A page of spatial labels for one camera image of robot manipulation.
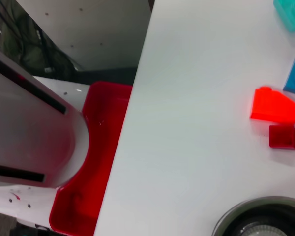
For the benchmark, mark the teal flat square block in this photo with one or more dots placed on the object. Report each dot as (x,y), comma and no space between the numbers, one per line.
(292,14)

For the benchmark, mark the white panel with screws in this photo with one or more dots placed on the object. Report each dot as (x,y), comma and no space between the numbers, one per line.
(100,24)

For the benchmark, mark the dark red building brick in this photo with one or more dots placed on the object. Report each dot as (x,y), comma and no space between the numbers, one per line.
(282,136)

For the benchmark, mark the glass teacup with black sleeve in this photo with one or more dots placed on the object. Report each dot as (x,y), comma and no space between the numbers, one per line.
(273,209)

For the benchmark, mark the bright red slope block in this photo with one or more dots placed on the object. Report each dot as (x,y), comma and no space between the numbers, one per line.
(273,105)

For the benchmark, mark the red plastic tray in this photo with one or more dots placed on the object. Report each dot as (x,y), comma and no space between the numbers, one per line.
(100,118)

